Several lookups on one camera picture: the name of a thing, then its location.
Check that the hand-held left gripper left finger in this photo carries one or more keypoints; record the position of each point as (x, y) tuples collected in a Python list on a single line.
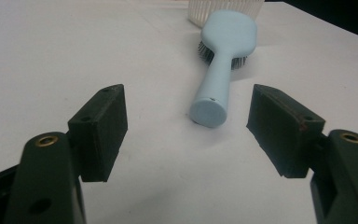
[(101, 137)]

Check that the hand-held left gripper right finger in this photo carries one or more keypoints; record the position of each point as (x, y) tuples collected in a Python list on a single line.
[(281, 137)]

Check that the light blue hairbrush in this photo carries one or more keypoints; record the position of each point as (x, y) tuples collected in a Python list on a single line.
[(227, 37)]

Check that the white slotted plastic basket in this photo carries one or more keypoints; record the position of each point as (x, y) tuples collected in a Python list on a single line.
[(205, 11)]

